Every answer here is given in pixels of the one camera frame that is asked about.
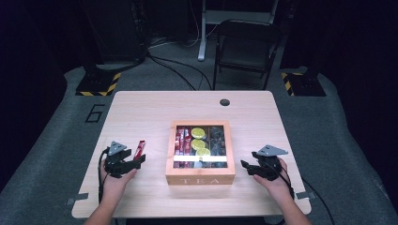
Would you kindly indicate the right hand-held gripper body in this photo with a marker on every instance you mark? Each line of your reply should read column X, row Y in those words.
column 269, row 165

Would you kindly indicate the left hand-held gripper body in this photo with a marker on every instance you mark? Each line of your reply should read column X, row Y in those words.
column 116, row 162

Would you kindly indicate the red stick packet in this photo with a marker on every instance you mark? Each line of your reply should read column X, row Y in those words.
column 139, row 150

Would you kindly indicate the wooden tea box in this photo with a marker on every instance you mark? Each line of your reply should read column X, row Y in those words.
column 200, row 175

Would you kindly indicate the person's left hand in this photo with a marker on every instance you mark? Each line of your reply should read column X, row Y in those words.
column 115, row 186

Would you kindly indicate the person's right hand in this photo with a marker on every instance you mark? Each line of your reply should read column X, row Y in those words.
column 277, row 187

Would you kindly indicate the dark tea packets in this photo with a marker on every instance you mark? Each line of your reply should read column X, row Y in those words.
column 218, row 142

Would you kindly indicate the lemon slice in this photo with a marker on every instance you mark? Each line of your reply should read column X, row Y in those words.
column 198, row 144
column 198, row 133
column 203, row 152

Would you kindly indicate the bundle of red packets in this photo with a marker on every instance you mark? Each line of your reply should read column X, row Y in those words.
column 183, row 142

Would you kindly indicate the black table grommet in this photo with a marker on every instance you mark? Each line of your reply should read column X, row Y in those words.
column 224, row 102

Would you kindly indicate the black stand base striped edge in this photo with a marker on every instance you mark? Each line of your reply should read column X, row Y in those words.
column 305, row 84
column 97, row 84

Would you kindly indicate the black folding chair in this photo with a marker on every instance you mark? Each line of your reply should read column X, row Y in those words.
column 247, row 47

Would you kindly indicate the white metal stand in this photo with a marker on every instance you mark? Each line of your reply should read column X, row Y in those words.
column 202, row 37

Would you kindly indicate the grey metal table bracket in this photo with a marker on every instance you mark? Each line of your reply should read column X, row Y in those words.
column 304, row 195
column 77, row 198

